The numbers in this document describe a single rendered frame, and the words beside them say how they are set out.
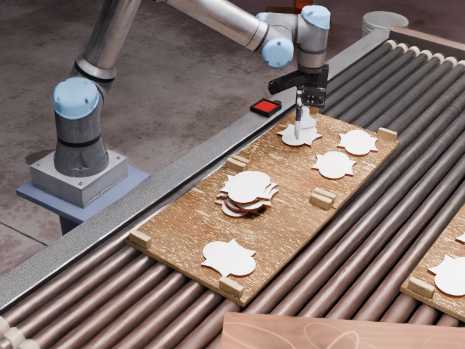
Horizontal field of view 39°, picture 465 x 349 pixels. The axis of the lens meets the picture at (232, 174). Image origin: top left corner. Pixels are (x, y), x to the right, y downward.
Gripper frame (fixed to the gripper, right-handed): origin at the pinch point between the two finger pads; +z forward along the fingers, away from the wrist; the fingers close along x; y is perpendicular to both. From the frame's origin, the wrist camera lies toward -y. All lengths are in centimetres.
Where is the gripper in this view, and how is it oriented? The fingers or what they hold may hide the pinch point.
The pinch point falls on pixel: (295, 127)
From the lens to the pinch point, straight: 191.3
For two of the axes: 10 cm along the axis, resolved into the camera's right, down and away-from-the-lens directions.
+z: -0.4, 8.4, 5.4
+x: 1.2, -5.3, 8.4
